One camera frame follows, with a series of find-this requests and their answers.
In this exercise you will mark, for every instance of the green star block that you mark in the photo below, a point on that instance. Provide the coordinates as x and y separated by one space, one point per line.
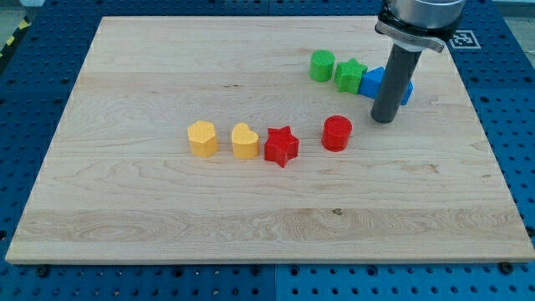
348 76

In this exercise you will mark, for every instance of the light wooden board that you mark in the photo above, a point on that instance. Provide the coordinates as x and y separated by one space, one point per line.
119 184

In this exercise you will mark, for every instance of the white fiducial marker tag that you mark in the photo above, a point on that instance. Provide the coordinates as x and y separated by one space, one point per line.
464 39

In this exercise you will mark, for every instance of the red cylinder block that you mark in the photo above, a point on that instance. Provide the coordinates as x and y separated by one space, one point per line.
336 133

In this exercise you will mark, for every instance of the red star block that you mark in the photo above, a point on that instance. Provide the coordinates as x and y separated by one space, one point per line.
281 146

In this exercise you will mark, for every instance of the blue block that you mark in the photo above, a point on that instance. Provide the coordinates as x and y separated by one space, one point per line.
371 81

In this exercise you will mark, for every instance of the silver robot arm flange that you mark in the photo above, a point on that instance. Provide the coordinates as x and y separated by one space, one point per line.
417 25

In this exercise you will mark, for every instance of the yellow pentagon block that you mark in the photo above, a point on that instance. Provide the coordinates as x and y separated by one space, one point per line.
202 138

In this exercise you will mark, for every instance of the green cylinder block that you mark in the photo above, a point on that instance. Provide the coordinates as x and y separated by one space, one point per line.
321 65

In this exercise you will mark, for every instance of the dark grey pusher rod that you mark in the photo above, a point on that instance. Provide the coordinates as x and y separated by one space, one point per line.
398 73

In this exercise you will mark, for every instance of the yellow heart block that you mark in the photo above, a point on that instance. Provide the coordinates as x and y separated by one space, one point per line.
245 142

